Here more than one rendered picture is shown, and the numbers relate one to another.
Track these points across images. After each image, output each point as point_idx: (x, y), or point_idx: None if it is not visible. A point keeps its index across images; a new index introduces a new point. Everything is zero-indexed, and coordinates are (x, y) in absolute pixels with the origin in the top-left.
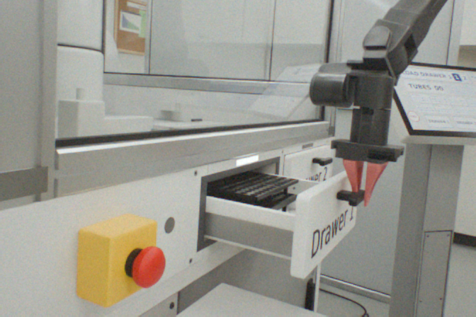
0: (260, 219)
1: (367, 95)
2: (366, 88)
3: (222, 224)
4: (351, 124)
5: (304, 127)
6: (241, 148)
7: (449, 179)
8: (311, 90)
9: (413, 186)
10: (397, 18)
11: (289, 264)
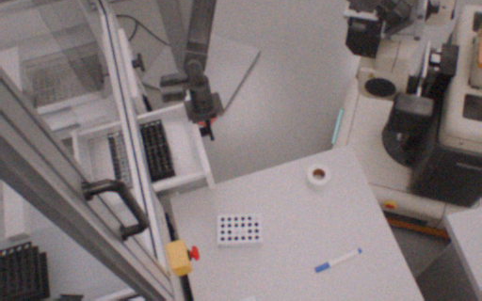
0: (185, 182)
1: (200, 97)
2: (199, 95)
3: (168, 191)
4: (194, 105)
5: (121, 58)
6: (142, 148)
7: None
8: (164, 102)
9: None
10: (197, 49)
11: None
